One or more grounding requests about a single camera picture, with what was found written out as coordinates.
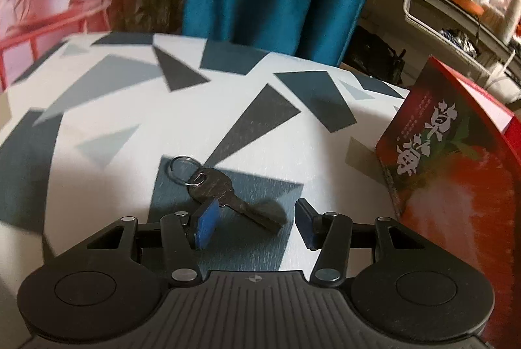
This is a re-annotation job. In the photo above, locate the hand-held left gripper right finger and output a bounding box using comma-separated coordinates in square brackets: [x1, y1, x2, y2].
[294, 198, 428, 288]

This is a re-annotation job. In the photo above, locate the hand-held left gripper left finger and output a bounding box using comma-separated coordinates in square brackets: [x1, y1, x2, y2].
[83, 197, 218, 288]

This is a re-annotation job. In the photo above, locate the dark key with ring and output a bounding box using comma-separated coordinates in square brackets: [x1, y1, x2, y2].
[168, 155, 283, 232]

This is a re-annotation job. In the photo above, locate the red cardboard box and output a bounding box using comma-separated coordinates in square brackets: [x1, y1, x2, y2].
[374, 56, 521, 349]

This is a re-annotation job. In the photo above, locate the geometric patterned tablecloth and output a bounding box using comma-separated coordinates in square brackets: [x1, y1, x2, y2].
[0, 32, 412, 272]

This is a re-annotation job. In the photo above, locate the black bag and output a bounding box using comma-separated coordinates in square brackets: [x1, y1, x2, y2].
[346, 25, 408, 85]

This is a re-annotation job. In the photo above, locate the blue patterned cloth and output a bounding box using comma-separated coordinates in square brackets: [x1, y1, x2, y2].
[440, 27, 477, 56]

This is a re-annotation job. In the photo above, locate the white cosmetic bottle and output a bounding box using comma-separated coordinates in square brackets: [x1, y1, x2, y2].
[500, 0, 521, 44]

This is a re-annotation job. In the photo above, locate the white wire basket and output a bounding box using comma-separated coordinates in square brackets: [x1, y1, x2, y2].
[403, 0, 521, 89]

